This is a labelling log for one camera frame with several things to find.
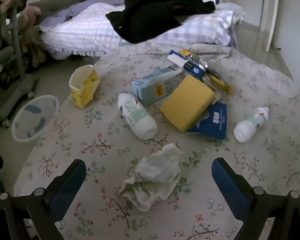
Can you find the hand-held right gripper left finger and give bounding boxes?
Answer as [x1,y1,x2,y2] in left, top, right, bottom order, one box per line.
[0,159,87,240]

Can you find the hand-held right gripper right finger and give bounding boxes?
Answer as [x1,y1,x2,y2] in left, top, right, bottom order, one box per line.
[211,158,300,240]

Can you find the white plastic basket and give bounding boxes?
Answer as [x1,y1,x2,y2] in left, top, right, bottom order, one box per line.
[11,95,60,145]

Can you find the small white plastic bottle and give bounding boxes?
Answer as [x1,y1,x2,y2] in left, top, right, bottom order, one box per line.
[234,107,270,143]

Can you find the white plastic bag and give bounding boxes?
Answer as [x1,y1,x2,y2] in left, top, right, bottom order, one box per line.
[117,144,186,212]

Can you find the yellow sponge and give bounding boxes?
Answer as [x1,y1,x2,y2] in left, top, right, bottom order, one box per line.
[159,74,216,132]

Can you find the large white plastic bottle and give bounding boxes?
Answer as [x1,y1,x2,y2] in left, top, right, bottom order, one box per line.
[117,93,158,140]

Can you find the yellow paper cup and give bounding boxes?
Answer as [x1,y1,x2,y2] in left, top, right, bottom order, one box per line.
[69,64,100,108]

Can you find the light blue drink carton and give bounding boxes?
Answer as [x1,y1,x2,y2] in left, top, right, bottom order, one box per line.
[131,64,185,107]

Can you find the floral bedsheet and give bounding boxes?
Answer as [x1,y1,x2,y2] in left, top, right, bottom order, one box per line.
[12,41,300,240]

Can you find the dark blue cardboard box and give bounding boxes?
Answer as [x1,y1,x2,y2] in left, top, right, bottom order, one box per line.
[187,102,227,140]

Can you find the grey chair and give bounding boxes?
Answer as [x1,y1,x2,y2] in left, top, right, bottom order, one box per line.
[0,5,40,128]

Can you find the yellow foil wrapper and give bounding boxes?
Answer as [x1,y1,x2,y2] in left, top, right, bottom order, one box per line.
[180,49,233,95]

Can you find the blue and white slim box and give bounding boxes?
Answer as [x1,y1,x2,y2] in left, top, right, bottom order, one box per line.
[167,50,206,78]

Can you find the checkered pillow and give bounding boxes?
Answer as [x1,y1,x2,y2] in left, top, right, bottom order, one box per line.
[39,2,245,60]

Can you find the brown plush toy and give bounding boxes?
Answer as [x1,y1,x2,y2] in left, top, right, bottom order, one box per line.
[0,0,28,42]

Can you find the white door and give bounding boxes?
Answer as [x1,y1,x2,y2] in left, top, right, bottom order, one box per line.
[259,0,285,52]

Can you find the black garment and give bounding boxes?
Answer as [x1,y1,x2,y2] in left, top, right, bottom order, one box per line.
[105,0,216,44]

